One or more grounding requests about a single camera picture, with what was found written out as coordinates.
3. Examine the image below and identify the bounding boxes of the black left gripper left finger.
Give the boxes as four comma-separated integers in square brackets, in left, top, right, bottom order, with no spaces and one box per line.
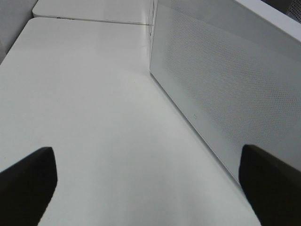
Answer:
[0,147,58,226]

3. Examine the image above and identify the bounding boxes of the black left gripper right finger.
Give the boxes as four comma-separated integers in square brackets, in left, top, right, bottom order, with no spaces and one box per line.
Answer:
[238,145,301,226]

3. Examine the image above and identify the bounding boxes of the white microwave door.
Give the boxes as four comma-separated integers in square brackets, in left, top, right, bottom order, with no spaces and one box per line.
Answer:
[150,0,301,178]

